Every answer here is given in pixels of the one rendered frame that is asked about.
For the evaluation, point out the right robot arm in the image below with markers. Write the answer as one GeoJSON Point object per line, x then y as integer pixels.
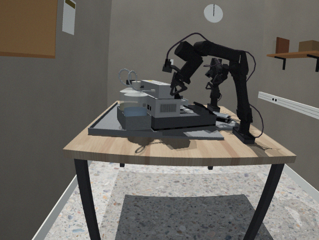
{"type": "Point", "coordinates": [221, 70]}

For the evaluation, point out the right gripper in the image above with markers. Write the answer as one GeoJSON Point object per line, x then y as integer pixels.
{"type": "Point", "coordinates": [216, 80]}

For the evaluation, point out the white rectangular well plate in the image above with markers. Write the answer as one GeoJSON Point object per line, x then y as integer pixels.
{"type": "Point", "coordinates": [221, 114]}

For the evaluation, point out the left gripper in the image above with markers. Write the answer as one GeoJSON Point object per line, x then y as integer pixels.
{"type": "Point", "coordinates": [182, 75]}

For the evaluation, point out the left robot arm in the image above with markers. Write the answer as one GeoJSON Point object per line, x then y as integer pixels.
{"type": "Point", "coordinates": [193, 56]}

